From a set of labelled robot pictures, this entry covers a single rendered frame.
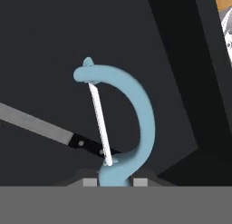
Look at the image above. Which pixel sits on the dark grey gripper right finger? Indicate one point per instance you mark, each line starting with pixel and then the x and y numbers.
pixel 144 174

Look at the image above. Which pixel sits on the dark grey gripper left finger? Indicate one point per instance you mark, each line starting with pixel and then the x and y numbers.
pixel 87 175

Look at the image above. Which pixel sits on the light blue peeler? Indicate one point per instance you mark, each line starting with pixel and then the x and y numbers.
pixel 142 112

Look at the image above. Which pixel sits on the white and grey round object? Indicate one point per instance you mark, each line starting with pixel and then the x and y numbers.
pixel 227 31

